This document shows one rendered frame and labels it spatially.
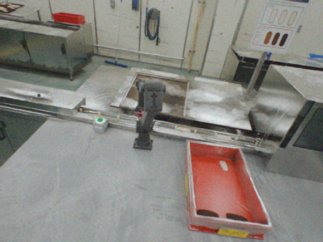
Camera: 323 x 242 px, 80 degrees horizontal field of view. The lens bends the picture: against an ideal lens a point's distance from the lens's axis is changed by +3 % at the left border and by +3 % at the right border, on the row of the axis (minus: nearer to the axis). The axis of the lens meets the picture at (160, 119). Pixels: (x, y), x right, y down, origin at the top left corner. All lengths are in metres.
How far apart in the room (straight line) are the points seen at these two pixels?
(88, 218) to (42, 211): 0.19
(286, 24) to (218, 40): 2.66
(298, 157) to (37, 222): 1.28
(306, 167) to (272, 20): 1.22
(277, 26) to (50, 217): 2.04
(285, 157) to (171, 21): 4.07
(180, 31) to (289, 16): 3.12
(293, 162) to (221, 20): 3.64
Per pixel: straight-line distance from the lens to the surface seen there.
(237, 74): 2.96
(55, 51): 4.01
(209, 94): 1.70
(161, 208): 0.96
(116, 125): 1.32
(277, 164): 1.29
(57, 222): 0.97
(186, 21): 4.81
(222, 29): 4.56
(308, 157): 1.31
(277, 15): 2.03
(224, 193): 1.09
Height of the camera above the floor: 1.64
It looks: 34 degrees down
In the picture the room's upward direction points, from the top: 7 degrees clockwise
